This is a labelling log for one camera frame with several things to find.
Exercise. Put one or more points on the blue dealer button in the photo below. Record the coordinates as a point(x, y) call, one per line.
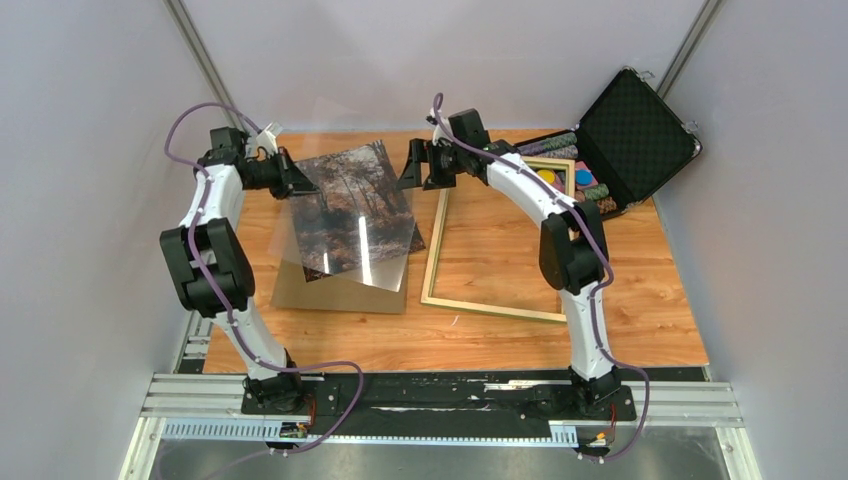
point(584, 178)

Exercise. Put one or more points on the forest photo print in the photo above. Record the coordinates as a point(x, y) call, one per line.
point(358, 205)

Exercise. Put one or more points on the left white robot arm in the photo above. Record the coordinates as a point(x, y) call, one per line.
point(209, 267)

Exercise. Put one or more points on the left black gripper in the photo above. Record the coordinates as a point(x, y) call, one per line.
point(292, 180)

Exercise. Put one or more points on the blue yellow chip row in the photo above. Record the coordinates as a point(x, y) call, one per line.
point(566, 152)

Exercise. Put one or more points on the wooden picture frame green trim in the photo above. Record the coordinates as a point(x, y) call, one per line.
point(483, 258)

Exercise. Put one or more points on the black poker chip case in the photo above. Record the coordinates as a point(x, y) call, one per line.
point(632, 141)

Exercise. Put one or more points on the black mounting base rail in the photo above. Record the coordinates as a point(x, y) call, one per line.
point(522, 408)

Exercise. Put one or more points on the green poker chip row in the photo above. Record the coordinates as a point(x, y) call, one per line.
point(596, 192)

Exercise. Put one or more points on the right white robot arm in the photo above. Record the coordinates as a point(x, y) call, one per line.
point(573, 256)

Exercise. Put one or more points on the red playing card deck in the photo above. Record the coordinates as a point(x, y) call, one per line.
point(565, 182)

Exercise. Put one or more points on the top blue green chip row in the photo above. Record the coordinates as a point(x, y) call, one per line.
point(547, 144)

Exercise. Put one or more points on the orange black chip row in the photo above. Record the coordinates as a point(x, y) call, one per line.
point(607, 205)

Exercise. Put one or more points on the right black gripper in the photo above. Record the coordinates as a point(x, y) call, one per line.
point(419, 153)

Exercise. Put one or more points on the clear acrylic sheet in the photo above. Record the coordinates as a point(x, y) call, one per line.
point(331, 238)

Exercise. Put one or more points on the yellow dealer button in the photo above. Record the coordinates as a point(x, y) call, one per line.
point(548, 176)

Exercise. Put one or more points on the brown cardboard backing board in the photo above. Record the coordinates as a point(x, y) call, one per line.
point(292, 291)

